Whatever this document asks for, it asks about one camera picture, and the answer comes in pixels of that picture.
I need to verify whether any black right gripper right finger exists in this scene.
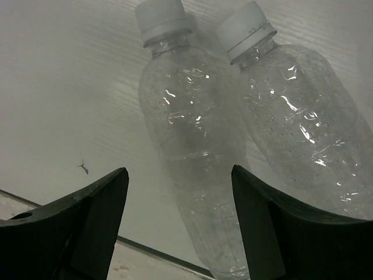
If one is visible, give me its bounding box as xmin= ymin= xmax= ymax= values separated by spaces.
xmin=231 ymin=165 xmax=372 ymax=280

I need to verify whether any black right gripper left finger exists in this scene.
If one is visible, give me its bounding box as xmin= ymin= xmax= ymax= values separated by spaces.
xmin=1 ymin=167 xmax=129 ymax=279

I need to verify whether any clear bottle white cap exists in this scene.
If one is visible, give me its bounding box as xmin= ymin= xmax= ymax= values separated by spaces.
xmin=216 ymin=1 xmax=372 ymax=220

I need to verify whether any clear crushed bottle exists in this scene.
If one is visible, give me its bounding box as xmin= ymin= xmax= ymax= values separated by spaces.
xmin=135 ymin=1 xmax=249 ymax=279

